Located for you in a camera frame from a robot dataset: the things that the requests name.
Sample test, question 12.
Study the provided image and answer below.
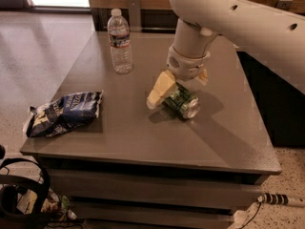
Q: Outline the right metal wall bracket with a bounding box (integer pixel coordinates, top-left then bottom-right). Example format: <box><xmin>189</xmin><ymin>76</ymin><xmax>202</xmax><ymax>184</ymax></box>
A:
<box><xmin>275</xmin><ymin>0</ymin><xmax>293</xmax><ymax>10</ymax></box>

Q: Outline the blue chip bag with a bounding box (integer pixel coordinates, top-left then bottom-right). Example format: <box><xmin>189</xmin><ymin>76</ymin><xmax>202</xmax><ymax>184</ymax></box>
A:
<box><xmin>23</xmin><ymin>92</ymin><xmax>103</xmax><ymax>137</ymax></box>

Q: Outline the striped black white cable plug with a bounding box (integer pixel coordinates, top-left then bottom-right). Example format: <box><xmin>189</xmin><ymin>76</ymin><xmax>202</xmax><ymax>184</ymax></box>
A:
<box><xmin>256</xmin><ymin>192</ymin><xmax>305</xmax><ymax>208</ymax></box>

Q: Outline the green soda can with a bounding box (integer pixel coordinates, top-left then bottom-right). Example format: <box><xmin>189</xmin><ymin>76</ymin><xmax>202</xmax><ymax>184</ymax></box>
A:
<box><xmin>164</xmin><ymin>83</ymin><xmax>200</xmax><ymax>119</ymax></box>

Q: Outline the metal wall bracket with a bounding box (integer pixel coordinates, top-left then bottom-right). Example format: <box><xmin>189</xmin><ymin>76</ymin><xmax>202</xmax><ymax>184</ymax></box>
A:
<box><xmin>275</xmin><ymin>0</ymin><xmax>293</xmax><ymax>10</ymax></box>
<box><xmin>128</xmin><ymin>0</ymin><xmax>141</xmax><ymax>32</ymax></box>

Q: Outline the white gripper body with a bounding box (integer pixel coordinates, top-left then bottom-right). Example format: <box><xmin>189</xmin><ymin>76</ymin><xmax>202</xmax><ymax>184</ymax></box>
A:
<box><xmin>167</xmin><ymin>46</ymin><xmax>211</xmax><ymax>81</ymax></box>

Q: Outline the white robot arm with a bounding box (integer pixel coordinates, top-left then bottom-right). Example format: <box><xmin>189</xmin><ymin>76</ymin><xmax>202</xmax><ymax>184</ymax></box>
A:
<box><xmin>147</xmin><ymin>0</ymin><xmax>305</xmax><ymax>109</ymax></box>

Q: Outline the black bag with straps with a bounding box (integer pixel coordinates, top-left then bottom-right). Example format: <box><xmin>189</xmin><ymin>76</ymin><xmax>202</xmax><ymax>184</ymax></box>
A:
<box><xmin>0</xmin><ymin>145</ymin><xmax>77</xmax><ymax>229</ymax></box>

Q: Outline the left metal wall bracket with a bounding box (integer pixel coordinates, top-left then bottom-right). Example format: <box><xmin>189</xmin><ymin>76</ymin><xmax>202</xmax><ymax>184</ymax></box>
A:
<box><xmin>128</xmin><ymin>0</ymin><xmax>141</xmax><ymax>32</ymax></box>

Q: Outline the clear plastic water bottle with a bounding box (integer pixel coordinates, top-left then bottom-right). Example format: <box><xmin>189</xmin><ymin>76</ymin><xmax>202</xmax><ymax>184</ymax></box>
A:
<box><xmin>107</xmin><ymin>9</ymin><xmax>133</xmax><ymax>74</ymax></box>

